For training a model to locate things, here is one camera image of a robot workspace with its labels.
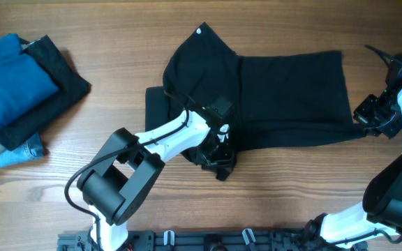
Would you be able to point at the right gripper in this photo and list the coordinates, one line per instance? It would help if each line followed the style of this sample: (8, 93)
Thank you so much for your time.
(363, 113)

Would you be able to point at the folded black garment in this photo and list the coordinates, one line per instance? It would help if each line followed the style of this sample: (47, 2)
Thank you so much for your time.
(72, 88)

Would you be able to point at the folded blue garment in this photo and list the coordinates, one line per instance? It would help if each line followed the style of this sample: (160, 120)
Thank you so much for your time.
(23, 83)

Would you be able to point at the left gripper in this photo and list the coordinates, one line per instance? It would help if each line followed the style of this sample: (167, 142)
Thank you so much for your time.
(216, 162)

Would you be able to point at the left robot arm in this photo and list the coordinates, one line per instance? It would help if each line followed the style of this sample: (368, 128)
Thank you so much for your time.
(117, 181)

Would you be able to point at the black t-shirt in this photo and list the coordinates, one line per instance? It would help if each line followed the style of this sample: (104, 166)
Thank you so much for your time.
(279, 101)

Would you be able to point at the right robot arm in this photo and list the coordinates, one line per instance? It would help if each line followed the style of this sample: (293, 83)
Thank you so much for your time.
(380, 211)

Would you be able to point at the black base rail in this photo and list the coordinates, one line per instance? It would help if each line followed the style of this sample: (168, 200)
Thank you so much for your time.
(245, 240)

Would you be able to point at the folded light blue jeans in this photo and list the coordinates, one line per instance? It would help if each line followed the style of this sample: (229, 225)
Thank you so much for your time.
(32, 149)

